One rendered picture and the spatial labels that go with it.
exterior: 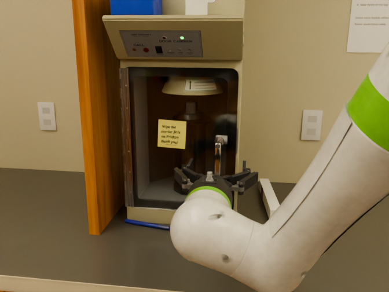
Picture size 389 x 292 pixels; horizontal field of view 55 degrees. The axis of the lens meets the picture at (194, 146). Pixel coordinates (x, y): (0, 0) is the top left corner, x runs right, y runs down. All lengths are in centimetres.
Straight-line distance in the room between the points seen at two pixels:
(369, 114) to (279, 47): 99
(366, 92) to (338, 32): 100
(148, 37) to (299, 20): 66
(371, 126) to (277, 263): 27
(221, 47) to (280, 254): 52
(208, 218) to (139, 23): 49
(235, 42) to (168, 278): 56
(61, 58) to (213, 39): 81
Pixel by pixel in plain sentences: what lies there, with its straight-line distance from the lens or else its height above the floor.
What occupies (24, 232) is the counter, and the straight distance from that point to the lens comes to 117.
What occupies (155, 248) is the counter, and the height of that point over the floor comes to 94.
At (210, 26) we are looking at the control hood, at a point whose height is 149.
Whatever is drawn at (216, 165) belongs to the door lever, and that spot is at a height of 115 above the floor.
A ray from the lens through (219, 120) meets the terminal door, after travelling 98.
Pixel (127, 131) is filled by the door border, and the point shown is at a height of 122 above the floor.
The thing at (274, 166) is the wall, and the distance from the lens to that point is 149.
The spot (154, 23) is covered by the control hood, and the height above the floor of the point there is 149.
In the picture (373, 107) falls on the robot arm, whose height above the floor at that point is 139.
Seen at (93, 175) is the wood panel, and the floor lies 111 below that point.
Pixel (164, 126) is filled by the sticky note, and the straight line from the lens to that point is 101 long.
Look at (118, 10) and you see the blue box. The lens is 92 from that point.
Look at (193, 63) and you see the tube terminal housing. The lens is 99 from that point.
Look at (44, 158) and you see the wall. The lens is 170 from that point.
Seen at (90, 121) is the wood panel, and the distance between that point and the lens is 98.
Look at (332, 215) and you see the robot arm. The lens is 52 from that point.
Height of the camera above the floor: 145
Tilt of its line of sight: 15 degrees down
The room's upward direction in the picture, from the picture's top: straight up
